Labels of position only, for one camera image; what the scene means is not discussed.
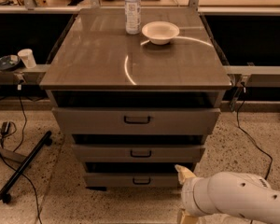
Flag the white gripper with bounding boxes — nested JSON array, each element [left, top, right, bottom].
[[175, 164, 218, 224]]

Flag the grey bottom drawer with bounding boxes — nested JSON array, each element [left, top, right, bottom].
[[84, 173, 192, 188]]

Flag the grey drawer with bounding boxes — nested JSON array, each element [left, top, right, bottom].
[[84, 173, 192, 188], [52, 107, 220, 135], [72, 145, 204, 163]]

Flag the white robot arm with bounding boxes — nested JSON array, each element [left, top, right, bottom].
[[175, 164, 280, 224]]

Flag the grey top drawer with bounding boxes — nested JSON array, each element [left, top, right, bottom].
[[52, 107, 220, 135]]

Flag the grey drawer cabinet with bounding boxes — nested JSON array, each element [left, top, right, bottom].
[[40, 7, 231, 175]]

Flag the grey middle drawer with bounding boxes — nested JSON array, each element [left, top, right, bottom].
[[72, 145, 204, 163]]

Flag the white paper bowl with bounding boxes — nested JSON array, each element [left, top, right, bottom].
[[142, 21, 179, 45]]

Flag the black adapter left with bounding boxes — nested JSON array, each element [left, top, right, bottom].
[[0, 121, 10, 136]]

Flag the clear plastic water bottle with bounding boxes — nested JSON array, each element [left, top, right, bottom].
[[124, 0, 141, 35]]

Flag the white paper cup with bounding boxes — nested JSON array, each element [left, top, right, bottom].
[[18, 49, 36, 68]]

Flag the dark blue bowl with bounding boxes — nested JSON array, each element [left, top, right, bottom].
[[0, 55, 21, 71]]

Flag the black power cable right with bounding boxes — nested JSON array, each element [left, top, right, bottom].
[[235, 83, 273, 182]]

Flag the black cable left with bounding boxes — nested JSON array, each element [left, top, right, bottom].
[[0, 84, 43, 224]]

